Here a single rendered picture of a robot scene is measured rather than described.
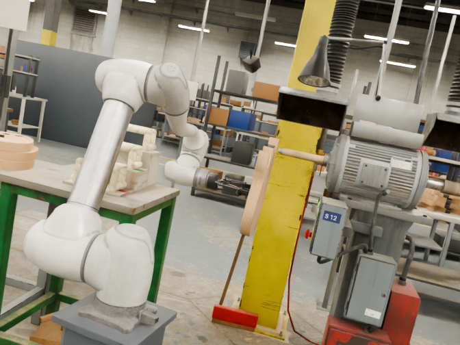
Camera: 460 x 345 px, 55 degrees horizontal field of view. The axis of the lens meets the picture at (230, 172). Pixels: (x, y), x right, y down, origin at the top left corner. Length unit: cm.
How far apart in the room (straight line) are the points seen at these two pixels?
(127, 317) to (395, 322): 114
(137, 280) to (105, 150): 43
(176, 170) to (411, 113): 105
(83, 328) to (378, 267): 111
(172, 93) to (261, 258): 171
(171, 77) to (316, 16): 160
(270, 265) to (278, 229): 25
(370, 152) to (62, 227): 120
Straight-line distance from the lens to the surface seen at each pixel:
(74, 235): 138
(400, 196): 191
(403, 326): 205
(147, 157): 218
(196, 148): 200
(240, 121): 678
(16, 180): 202
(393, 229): 193
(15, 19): 319
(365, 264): 185
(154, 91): 153
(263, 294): 305
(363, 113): 205
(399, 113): 207
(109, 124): 150
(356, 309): 190
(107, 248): 133
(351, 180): 188
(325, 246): 167
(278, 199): 288
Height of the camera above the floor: 136
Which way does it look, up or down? 7 degrees down
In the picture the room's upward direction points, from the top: 12 degrees clockwise
